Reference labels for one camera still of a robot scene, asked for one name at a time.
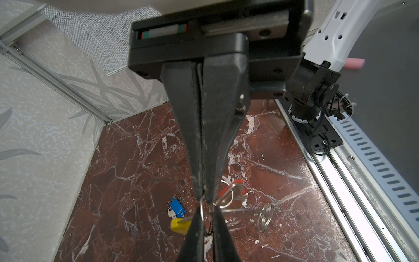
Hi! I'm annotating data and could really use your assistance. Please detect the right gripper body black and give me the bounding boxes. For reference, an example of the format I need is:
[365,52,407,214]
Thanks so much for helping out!
[128,1,313,99]

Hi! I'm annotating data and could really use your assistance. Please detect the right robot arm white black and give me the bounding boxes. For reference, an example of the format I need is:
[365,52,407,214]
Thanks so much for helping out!
[128,1,380,203]

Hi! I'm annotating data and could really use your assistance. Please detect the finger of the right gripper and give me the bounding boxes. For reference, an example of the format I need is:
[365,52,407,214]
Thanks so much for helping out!
[160,61,204,200]
[201,53,250,203]

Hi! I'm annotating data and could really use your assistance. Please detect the aluminium front rail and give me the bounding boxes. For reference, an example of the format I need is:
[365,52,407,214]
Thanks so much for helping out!
[276,100,419,262]

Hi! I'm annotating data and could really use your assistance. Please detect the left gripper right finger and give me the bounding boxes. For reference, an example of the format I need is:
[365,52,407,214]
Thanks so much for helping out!
[213,206,241,262]

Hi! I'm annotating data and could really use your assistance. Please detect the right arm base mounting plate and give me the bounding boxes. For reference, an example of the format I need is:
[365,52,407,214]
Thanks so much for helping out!
[288,106,343,156]

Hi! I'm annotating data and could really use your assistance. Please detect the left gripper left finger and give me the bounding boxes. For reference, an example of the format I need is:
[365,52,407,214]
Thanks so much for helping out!
[176,209,205,262]

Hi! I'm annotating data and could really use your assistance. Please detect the pink eraser block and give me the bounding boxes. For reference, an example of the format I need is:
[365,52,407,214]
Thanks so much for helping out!
[343,58,366,70]

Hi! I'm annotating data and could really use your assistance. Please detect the key with blue tag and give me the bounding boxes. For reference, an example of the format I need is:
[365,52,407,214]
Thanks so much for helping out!
[168,195,185,219]

